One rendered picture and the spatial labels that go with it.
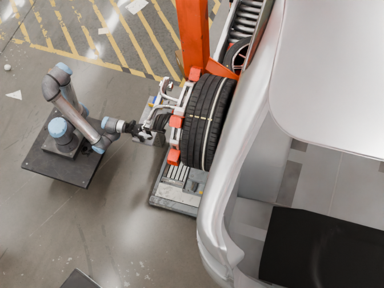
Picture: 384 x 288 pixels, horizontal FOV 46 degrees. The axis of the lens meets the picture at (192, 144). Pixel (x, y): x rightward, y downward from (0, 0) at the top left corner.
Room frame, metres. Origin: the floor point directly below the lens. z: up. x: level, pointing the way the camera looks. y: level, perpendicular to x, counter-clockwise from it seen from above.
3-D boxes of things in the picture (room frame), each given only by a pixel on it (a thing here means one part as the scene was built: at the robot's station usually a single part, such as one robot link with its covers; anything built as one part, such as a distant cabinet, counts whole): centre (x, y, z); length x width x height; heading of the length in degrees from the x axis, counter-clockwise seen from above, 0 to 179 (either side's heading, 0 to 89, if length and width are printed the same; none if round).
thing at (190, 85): (1.62, 0.01, 0.85); 0.54 x 0.07 x 0.54; 156
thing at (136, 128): (1.61, 0.40, 0.80); 0.12 x 0.08 x 0.09; 66
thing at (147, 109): (1.88, 0.30, 0.44); 0.43 x 0.17 x 0.03; 156
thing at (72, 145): (1.83, 1.01, 0.40); 0.19 x 0.19 x 0.10
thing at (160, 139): (1.91, 0.29, 0.21); 0.10 x 0.10 x 0.42; 66
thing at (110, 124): (1.68, 0.56, 0.81); 0.12 x 0.09 x 0.10; 66
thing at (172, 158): (1.33, 0.13, 0.85); 0.09 x 0.08 x 0.07; 156
